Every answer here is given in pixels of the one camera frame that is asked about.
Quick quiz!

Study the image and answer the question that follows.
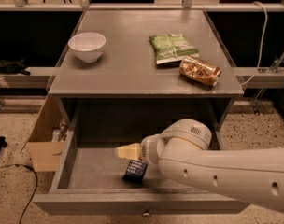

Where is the open grey top drawer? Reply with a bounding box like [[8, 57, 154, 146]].
[[33, 103, 252, 217]]

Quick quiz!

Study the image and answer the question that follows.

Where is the dark blue rxbar wrapper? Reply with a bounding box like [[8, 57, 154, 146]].
[[122, 160, 148, 184]]

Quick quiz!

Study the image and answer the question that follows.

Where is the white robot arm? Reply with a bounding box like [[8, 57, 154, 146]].
[[115, 119, 284, 213]]

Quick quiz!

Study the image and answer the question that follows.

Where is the green snack bag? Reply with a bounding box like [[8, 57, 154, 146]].
[[149, 34, 199, 65]]

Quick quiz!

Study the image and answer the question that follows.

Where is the grey wooden cabinet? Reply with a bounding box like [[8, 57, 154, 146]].
[[49, 9, 243, 122]]

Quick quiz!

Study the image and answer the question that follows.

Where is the white ceramic bowl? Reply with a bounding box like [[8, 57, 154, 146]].
[[68, 32, 106, 63]]

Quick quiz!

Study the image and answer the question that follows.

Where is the gold brown snack bag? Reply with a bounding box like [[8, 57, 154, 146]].
[[179, 55, 221, 87]]

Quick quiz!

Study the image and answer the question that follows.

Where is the small metal drawer knob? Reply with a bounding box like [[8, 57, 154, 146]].
[[142, 208, 151, 217]]

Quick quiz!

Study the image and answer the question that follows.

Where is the black floor cable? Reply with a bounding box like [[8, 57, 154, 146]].
[[0, 163, 39, 224]]

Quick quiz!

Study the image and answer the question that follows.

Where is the black object on ledge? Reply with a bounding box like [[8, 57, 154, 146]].
[[0, 59, 31, 76]]

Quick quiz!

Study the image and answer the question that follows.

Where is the metal bracket at right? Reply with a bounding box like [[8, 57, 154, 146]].
[[250, 51, 284, 116]]

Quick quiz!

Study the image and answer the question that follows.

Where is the brown cardboard box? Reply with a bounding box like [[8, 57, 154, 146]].
[[26, 96, 67, 172]]

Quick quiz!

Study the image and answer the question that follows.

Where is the white hanging cable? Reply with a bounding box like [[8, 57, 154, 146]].
[[240, 0, 269, 87]]

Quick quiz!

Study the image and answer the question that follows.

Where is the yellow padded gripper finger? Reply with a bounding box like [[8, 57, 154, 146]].
[[115, 143, 140, 161]]

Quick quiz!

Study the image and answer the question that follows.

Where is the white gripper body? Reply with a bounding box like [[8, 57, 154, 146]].
[[140, 134, 165, 166]]

